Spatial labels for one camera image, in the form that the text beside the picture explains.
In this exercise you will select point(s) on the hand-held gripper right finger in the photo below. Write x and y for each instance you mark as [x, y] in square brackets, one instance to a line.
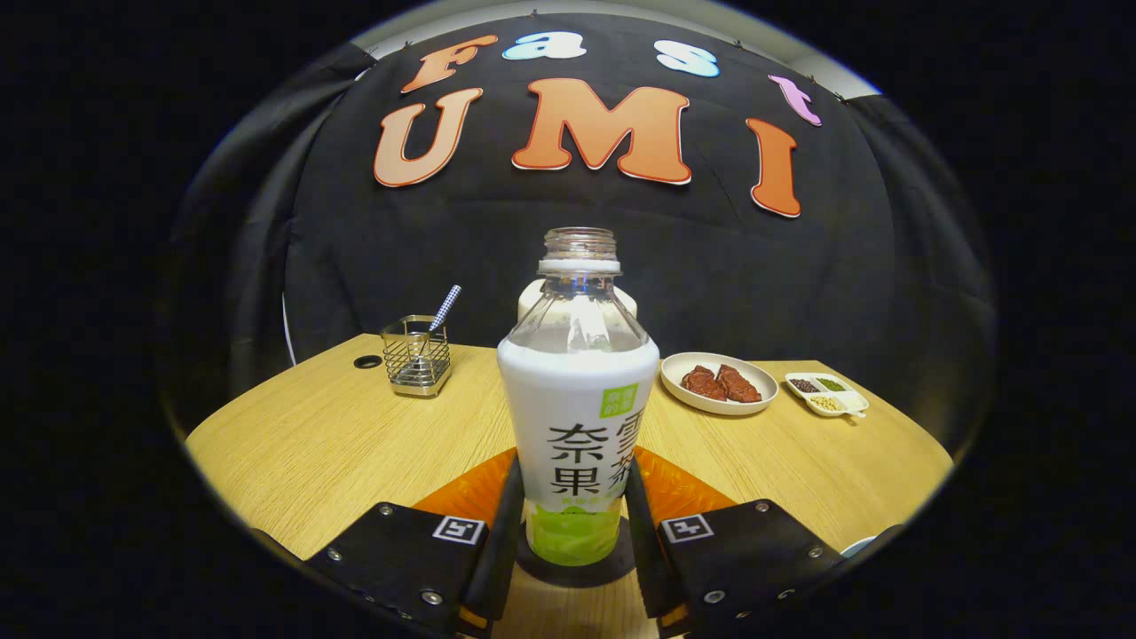
[754, 559]

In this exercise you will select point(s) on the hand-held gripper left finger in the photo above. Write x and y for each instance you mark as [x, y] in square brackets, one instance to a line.
[390, 559]

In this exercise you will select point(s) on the white cup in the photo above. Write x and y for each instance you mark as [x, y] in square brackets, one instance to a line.
[859, 546]

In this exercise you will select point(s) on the dark brown round coaster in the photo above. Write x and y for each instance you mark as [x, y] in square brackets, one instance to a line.
[577, 577]

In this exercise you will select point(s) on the white green label juice bottle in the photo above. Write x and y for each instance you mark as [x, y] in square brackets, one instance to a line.
[577, 399]

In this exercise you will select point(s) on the wooden table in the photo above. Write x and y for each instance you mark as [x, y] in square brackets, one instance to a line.
[337, 444]

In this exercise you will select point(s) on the brown meat slice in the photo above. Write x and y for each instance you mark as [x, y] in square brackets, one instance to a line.
[739, 384]
[703, 383]

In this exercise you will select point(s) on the white divided condiment dish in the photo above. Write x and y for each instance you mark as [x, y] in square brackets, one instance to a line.
[825, 395]

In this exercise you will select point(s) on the white oval plate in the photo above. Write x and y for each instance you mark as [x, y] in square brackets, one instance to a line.
[679, 390]

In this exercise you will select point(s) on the cream white appliance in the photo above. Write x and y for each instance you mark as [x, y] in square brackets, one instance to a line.
[527, 300]

